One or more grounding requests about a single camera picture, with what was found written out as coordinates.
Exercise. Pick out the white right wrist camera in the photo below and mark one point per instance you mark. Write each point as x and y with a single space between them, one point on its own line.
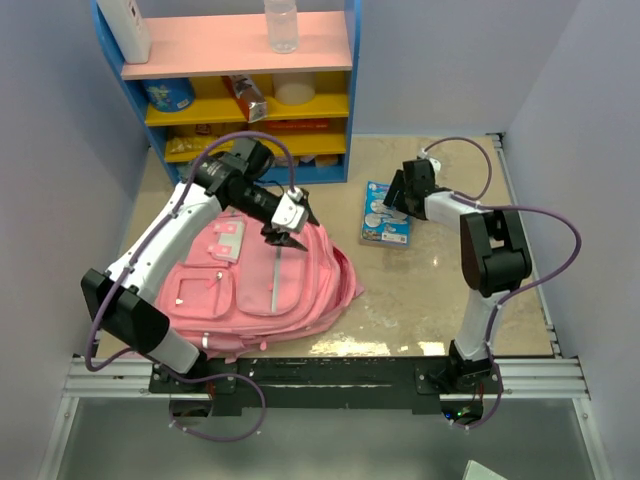
436 164

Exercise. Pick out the white paper corner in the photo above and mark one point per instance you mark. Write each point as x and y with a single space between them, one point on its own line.
476 471

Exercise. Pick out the yellow snack packet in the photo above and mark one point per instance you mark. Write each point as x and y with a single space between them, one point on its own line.
179 144

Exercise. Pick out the pink student backpack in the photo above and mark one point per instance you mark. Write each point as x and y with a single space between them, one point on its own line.
234 293

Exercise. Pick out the white rectangular device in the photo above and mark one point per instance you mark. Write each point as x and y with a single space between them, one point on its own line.
129 29

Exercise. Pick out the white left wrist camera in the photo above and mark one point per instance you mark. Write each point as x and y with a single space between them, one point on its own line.
291 214

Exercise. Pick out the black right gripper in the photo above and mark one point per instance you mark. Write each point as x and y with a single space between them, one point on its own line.
398 185

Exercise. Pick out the blue snack canister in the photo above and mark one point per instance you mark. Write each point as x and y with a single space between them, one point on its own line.
169 95

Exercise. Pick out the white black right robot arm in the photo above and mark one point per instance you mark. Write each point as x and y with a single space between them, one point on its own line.
495 259

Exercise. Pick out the orange silver snack bag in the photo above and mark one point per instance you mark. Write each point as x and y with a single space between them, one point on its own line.
248 97

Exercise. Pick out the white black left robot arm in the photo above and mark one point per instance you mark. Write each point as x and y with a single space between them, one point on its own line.
121 299

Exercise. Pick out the red yellow snack box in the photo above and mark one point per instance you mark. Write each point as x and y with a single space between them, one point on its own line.
203 129

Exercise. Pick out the orange flat box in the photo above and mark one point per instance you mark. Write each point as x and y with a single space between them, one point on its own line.
298 125

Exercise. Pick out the blue shelf with coloured boards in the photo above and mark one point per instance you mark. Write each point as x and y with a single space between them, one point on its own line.
211 75

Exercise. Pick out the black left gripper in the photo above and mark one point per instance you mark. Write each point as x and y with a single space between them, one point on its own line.
276 238

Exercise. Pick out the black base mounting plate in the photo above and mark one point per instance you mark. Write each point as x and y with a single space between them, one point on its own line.
422 385

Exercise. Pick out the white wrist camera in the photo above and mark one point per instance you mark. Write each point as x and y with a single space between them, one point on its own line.
436 164
291 214

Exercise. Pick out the clear plastic water bottle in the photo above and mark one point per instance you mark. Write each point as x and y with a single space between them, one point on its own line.
282 28

